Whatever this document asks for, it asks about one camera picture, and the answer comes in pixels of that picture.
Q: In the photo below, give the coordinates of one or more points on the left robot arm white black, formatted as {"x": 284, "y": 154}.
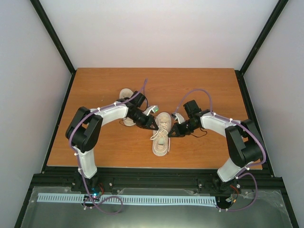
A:
{"x": 84, "y": 129}

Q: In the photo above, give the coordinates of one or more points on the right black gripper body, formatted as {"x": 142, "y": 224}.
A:
{"x": 186, "y": 129}

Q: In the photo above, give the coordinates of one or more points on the left black frame post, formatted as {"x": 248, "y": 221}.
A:
{"x": 53, "y": 35}

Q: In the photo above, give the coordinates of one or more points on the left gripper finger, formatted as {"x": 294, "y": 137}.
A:
{"x": 150, "y": 127}
{"x": 154, "y": 124}

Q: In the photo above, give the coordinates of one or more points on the right black frame post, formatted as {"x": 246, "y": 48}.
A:
{"x": 276, "y": 12}

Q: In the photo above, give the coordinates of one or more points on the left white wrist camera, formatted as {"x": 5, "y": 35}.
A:
{"x": 151, "y": 110}

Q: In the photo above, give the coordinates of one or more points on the light blue cable duct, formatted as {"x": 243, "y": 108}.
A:
{"x": 130, "y": 200}

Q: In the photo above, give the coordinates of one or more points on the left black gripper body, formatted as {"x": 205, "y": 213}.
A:
{"x": 140, "y": 120}

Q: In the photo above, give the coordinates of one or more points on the green lit circuit board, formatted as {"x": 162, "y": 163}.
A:
{"x": 98, "y": 192}

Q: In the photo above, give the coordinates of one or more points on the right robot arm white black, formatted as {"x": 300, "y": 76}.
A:
{"x": 245, "y": 145}

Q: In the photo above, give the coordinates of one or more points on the black frame post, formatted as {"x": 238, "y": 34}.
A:
{"x": 276, "y": 12}
{"x": 53, "y": 35}

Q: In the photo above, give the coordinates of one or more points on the black aluminium frame rail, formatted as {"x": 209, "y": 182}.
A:
{"x": 115, "y": 179}

